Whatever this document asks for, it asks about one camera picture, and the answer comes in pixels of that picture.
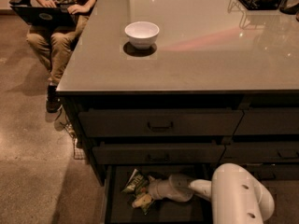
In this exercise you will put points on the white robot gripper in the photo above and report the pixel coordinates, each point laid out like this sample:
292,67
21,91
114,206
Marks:
158,188

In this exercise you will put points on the green jalapeno chip bag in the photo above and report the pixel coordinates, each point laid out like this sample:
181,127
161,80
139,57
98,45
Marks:
136,185

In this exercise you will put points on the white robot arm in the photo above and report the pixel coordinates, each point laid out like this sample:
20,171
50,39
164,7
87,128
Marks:
236,196

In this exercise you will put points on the open bottom drawer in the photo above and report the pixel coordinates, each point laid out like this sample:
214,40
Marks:
117,205

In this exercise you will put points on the middle left drawer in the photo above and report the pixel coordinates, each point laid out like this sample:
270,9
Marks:
157,153

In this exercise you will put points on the top left drawer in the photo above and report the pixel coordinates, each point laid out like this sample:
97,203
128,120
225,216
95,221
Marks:
159,122

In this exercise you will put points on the middle right drawer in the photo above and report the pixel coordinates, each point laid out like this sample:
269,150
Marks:
261,152

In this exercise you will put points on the bottom right drawer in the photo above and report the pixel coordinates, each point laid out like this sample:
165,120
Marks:
283,171

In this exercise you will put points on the top right drawer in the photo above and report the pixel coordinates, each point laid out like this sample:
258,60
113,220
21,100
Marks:
269,121

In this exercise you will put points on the dark round object on counter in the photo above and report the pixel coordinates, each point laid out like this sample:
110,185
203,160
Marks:
290,7

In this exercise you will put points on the white ceramic bowl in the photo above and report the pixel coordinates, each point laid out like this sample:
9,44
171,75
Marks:
142,34

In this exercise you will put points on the seated person in khakis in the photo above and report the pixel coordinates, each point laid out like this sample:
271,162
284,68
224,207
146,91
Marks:
53,46

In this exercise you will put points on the black laptop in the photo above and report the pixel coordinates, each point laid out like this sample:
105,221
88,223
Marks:
46,16

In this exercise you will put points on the wire rack on floor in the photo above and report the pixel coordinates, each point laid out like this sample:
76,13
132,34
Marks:
78,152

